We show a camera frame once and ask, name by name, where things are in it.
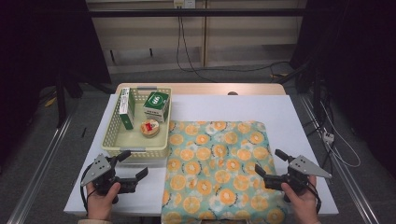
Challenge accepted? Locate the hand-held gripper cable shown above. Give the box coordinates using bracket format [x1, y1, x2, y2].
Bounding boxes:
[79, 172, 96, 217]
[306, 180, 322, 216]

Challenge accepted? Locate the person's right hand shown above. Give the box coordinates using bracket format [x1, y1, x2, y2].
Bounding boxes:
[280, 175, 320, 224]

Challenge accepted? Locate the tall green white box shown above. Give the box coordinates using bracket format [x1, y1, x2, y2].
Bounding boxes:
[119, 87, 136, 131]

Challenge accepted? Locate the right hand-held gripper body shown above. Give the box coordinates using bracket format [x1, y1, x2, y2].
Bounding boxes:
[263, 154, 332, 194]

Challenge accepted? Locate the cube green white box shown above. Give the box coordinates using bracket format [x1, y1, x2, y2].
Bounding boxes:
[143, 91, 171, 123]

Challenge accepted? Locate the left hand-held gripper cable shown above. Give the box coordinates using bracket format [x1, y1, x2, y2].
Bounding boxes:
[79, 172, 96, 217]

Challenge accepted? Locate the black horizontal bar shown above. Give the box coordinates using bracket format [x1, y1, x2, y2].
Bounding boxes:
[87, 8, 307, 18]

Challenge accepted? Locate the round snack with red label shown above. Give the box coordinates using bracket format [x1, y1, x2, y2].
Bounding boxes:
[139, 119, 161, 138]

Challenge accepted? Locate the dark curtain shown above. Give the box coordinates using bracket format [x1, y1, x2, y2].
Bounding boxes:
[0, 0, 112, 166]
[289, 0, 396, 180]

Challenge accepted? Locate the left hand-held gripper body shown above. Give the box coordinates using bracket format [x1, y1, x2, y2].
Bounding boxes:
[79, 153, 138, 197]

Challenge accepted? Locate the right hand-held gripper cable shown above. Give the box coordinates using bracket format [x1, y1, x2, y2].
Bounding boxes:
[306, 180, 322, 216]

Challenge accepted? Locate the pale yellow plastic basket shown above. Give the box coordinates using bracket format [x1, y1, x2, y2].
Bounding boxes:
[101, 87, 173, 161]

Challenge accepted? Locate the white wall outlet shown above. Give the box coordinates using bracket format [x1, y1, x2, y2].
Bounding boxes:
[173, 0, 196, 9]

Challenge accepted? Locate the metal floor rail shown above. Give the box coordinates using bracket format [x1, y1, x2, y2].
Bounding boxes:
[298, 94, 381, 224]
[6, 108, 78, 224]

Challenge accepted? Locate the orange print tote bag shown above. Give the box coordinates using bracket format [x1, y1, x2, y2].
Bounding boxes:
[161, 119, 289, 224]

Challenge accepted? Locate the white power strip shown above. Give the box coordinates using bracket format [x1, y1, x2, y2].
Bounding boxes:
[321, 130, 335, 145]

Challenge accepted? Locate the person's left hand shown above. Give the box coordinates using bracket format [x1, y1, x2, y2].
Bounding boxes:
[86, 181, 121, 222]

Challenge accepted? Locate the white floor cable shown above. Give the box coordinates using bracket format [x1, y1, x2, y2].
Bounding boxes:
[318, 101, 362, 169]

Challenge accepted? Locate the black floor cable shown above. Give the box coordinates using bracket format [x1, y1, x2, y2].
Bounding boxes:
[306, 118, 336, 183]

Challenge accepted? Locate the black wall cable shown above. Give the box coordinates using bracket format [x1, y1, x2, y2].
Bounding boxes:
[178, 16, 292, 74]
[176, 16, 219, 83]

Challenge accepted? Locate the black metal stand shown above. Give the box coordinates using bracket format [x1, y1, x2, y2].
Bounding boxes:
[54, 71, 116, 129]
[276, 59, 331, 125]

